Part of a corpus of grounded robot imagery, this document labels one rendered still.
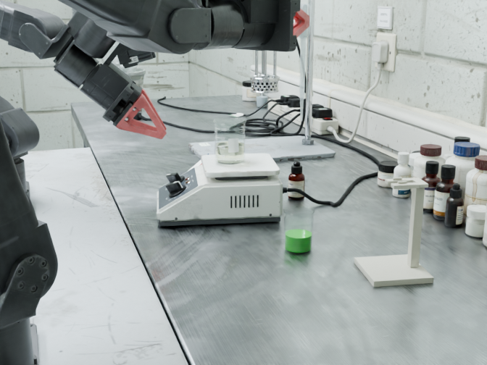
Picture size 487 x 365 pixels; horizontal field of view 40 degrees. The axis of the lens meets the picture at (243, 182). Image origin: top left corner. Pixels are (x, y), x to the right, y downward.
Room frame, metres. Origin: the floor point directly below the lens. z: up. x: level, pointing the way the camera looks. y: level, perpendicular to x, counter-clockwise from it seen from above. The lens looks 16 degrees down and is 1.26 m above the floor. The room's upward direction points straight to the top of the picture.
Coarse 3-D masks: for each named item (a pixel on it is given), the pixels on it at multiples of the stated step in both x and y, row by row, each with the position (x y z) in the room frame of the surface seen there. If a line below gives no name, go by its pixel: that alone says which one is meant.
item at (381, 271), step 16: (416, 192) 0.82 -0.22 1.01; (416, 208) 0.82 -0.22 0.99; (416, 224) 0.82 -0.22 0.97; (416, 240) 0.82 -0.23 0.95; (384, 256) 0.86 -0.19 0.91; (400, 256) 0.86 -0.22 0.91; (416, 256) 0.82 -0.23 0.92; (368, 272) 0.80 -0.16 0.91; (384, 272) 0.80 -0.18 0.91; (400, 272) 0.80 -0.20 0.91; (416, 272) 0.80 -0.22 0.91
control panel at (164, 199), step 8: (184, 176) 1.10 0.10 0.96; (192, 176) 1.07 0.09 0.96; (184, 184) 1.06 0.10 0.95; (192, 184) 1.03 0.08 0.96; (160, 192) 1.09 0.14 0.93; (168, 192) 1.06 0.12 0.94; (184, 192) 1.01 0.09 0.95; (160, 200) 1.04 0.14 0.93; (168, 200) 1.02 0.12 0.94; (160, 208) 1.00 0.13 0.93
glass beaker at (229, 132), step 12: (216, 120) 1.05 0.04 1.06; (228, 120) 1.04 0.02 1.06; (240, 120) 1.09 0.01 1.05; (216, 132) 1.05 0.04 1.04; (228, 132) 1.04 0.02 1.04; (240, 132) 1.05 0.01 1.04; (216, 144) 1.05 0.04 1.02; (228, 144) 1.04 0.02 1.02; (240, 144) 1.05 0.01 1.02; (216, 156) 1.05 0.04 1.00; (228, 156) 1.04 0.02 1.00; (240, 156) 1.05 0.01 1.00
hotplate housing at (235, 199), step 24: (192, 168) 1.12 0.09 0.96; (192, 192) 1.00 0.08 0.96; (216, 192) 1.00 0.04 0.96; (240, 192) 1.01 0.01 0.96; (264, 192) 1.01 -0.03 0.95; (168, 216) 0.99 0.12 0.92; (192, 216) 1.00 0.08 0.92; (216, 216) 1.00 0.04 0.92; (240, 216) 1.01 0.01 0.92; (264, 216) 1.01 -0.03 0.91
